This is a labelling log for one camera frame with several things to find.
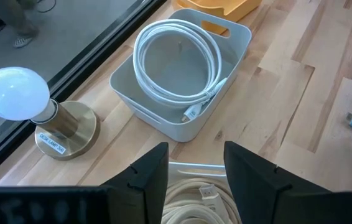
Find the grey plastic bin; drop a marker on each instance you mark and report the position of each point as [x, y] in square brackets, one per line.
[182, 130]

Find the person's shoe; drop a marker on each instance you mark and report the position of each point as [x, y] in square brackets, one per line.
[23, 40]

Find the brass desk lamp white bulb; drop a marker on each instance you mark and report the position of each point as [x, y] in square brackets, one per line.
[14, 93]

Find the yellow plastic bin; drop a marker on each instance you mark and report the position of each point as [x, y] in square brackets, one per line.
[225, 7]

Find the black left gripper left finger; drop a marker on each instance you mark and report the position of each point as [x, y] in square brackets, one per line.
[145, 193]

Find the white plastic bin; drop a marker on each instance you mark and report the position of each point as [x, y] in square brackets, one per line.
[194, 165]

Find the person's leg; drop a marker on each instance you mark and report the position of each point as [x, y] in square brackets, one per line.
[11, 15]

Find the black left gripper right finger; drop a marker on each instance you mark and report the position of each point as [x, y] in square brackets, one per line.
[263, 193]

